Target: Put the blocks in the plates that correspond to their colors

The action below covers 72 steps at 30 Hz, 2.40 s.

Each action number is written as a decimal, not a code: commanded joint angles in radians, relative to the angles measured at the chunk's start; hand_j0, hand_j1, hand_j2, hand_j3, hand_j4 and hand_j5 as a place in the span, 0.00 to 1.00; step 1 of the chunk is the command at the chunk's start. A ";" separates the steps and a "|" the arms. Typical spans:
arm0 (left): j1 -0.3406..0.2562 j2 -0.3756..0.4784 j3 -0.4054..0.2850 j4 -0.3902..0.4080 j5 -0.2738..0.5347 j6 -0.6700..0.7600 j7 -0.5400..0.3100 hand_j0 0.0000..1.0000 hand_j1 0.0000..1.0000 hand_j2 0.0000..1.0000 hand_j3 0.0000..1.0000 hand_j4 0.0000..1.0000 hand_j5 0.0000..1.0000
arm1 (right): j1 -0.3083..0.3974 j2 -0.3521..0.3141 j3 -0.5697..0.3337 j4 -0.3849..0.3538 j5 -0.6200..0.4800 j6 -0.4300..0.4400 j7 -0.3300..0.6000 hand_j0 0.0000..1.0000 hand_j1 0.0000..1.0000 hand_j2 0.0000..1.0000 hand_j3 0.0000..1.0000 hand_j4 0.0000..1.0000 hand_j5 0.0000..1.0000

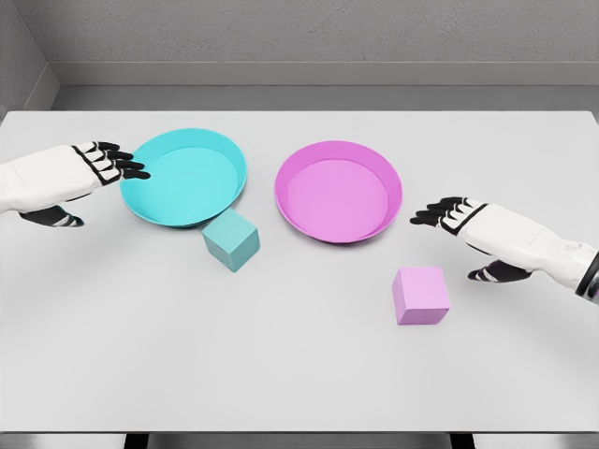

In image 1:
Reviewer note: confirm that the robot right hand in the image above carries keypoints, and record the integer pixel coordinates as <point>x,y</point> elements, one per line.
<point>501,234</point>

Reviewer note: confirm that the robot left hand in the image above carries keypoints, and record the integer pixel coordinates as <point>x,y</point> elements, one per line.
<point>61,173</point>

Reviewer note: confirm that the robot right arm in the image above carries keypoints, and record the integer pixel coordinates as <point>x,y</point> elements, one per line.
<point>582,269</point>

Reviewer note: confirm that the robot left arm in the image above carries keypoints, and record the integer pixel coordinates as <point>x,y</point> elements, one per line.
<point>5,187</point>

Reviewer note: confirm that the pink block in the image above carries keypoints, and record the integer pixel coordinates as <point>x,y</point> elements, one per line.
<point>420,294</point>

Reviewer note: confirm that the cyan plate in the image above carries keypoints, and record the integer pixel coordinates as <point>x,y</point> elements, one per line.
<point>183,178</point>

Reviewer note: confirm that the pink plate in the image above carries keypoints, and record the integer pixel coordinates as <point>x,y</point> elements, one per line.
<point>338,192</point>

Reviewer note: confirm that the cyan block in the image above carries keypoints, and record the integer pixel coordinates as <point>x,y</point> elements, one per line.
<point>230,239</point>

